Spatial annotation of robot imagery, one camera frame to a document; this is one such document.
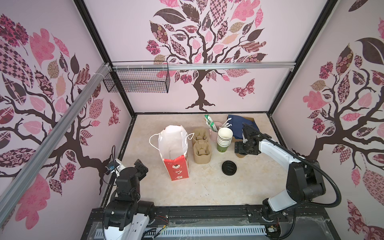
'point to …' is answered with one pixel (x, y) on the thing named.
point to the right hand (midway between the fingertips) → (242, 148)
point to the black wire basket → (138, 76)
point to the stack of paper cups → (224, 136)
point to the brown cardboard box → (235, 139)
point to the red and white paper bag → (172, 141)
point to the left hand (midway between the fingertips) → (135, 168)
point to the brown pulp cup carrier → (202, 147)
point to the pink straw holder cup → (213, 134)
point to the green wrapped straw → (209, 121)
